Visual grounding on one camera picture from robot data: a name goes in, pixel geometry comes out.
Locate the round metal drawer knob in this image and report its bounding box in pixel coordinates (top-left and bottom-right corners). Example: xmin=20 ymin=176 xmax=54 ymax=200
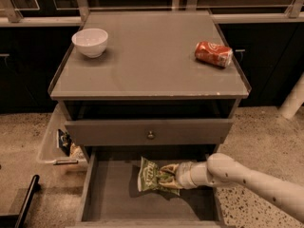
xmin=146 ymin=131 xmax=155 ymax=140

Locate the grey drawer cabinet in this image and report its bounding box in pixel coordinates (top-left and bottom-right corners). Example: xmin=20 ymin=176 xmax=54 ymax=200
xmin=47 ymin=10 xmax=253 ymax=228

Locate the green jalapeno chip bag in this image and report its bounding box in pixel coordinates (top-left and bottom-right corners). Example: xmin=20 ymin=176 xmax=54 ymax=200
xmin=138 ymin=158 xmax=180 ymax=196

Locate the open grey middle drawer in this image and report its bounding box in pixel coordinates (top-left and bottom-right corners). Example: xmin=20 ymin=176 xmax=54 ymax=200
xmin=76 ymin=145 xmax=227 ymax=228

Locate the dark blue snack bag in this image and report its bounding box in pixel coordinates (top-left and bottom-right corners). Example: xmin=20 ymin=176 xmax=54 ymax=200
xmin=57 ymin=129 xmax=72 ymax=156

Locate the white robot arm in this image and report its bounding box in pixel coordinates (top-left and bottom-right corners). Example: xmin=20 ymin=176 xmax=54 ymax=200
xmin=161 ymin=153 xmax=304 ymax=222

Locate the closed grey top drawer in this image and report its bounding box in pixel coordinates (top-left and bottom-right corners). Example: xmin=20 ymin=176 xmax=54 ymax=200
xmin=65 ymin=119 xmax=233 ymax=146

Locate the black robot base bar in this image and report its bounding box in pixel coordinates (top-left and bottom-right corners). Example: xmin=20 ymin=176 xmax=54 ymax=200
xmin=0 ymin=175 xmax=41 ymax=228

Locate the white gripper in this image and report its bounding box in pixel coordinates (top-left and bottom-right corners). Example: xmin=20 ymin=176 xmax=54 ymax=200
xmin=159 ymin=161 xmax=197 ymax=189

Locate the red soda can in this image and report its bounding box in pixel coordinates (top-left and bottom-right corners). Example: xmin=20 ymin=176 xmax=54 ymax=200
xmin=195 ymin=41 xmax=233 ymax=67

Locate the white ceramic bowl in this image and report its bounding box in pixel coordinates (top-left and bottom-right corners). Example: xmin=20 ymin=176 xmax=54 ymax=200
xmin=71 ymin=28 xmax=108 ymax=58

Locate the clear plastic storage bin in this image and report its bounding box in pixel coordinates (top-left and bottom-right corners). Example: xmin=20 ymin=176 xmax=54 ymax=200
xmin=37 ymin=105 xmax=87 ymax=166

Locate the tan snack bag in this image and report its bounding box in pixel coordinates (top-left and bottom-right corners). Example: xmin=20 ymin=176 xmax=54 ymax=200
xmin=70 ymin=143 xmax=85 ymax=159

